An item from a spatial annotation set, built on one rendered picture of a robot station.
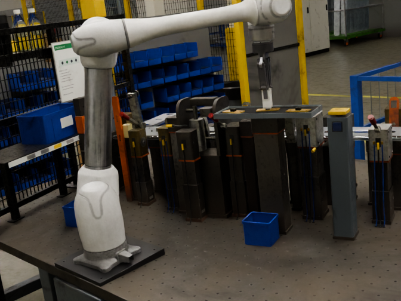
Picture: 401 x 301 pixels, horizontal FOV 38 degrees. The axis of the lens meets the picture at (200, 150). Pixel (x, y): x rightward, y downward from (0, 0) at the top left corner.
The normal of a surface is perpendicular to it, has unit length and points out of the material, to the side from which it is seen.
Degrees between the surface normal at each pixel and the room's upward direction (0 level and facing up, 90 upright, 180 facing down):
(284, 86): 90
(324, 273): 0
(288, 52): 90
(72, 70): 90
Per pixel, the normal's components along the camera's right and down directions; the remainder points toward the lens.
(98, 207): 0.20, -0.09
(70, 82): 0.88, 0.02
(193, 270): -0.11, -0.96
